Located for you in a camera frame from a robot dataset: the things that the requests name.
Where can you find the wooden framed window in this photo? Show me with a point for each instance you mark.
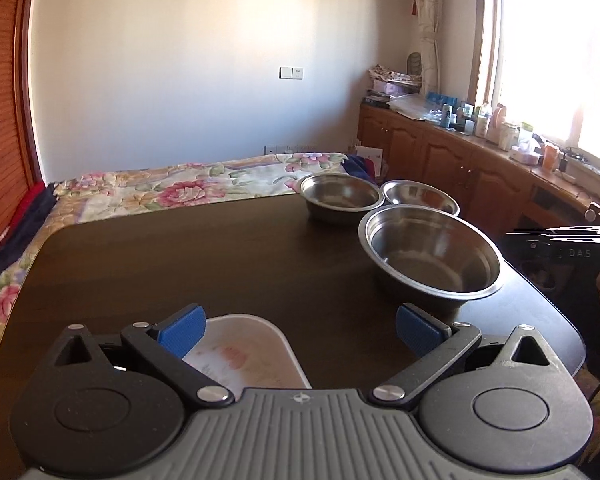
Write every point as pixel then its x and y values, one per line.
pixel 540 60

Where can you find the red cloth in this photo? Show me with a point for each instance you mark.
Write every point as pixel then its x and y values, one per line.
pixel 27 205

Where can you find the clear plastic bag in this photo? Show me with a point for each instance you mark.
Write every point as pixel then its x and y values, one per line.
pixel 412 107

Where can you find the wooden cabinet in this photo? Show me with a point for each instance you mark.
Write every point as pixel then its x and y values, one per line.
pixel 430 155

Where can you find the blue and red clothes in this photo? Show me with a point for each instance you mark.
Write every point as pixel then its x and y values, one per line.
pixel 357 167

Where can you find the navy cloth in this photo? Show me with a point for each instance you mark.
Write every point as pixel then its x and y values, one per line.
pixel 25 240

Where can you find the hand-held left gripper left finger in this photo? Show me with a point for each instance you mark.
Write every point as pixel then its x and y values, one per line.
pixel 182 332

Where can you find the small steel bowl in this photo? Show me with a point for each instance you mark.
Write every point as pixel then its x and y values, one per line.
pixel 420 197

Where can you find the dark books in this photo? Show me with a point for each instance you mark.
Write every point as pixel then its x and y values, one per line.
pixel 377 99

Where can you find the patterned beige curtain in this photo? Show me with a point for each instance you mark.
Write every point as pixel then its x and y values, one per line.
pixel 427 10

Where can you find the pile of newspapers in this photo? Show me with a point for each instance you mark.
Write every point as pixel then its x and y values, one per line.
pixel 392 74

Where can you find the medium steel bowl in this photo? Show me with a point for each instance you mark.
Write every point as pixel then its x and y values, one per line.
pixel 340 192

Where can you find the floral square plate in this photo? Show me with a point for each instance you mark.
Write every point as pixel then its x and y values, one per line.
pixel 250 355

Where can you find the floral bedsheet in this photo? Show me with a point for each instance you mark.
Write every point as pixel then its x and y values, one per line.
pixel 180 190

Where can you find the grey wall socket strip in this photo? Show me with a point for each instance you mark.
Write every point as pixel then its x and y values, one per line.
pixel 290 149

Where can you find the brown woven fan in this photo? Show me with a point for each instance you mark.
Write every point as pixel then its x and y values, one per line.
pixel 414 62

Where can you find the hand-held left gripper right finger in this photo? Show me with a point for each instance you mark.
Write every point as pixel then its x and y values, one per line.
pixel 420 332

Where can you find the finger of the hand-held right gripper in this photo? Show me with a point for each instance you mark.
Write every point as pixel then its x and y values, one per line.
pixel 555 236

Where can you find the purple box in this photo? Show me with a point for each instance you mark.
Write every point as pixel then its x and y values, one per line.
pixel 395 87

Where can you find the wooden louvered wardrobe door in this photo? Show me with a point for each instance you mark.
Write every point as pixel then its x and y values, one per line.
pixel 5 110

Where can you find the white paper bag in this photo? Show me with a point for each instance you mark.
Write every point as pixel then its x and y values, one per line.
pixel 372 155

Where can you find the large steel bowl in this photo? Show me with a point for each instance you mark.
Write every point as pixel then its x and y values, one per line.
pixel 430 250

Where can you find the white wall socket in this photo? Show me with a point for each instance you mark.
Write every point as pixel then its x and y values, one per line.
pixel 291 73

